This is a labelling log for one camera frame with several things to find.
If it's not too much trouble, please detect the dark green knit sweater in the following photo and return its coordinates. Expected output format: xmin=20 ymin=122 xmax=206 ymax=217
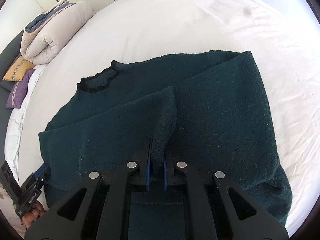
xmin=38 ymin=50 xmax=293 ymax=240

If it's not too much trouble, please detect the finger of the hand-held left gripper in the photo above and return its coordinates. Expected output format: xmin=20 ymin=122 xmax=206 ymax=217
xmin=35 ymin=164 xmax=50 ymax=180

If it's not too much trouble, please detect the dark grey headboard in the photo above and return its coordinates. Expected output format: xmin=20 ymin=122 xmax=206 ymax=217
xmin=0 ymin=29 xmax=25 ymax=153

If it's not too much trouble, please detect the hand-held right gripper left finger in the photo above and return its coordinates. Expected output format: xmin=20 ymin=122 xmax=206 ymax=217
xmin=24 ymin=137 xmax=153 ymax=240

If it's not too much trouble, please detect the yellow patterned pillow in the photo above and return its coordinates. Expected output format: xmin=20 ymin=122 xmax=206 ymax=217
xmin=2 ymin=56 xmax=36 ymax=82

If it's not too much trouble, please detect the person's left hand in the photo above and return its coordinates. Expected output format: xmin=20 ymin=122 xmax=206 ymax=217
xmin=21 ymin=200 xmax=47 ymax=228

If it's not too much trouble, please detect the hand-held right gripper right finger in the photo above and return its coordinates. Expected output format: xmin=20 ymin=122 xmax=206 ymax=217
xmin=164 ymin=151 xmax=289 ymax=240

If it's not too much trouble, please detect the folded beige and blue duvet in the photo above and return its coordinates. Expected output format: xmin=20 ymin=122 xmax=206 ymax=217
xmin=20 ymin=0 xmax=95 ymax=65

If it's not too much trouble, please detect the purple patterned pillow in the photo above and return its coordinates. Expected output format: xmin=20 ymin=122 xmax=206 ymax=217
xmin=5 ymin=69 xmax=36 ymax=109

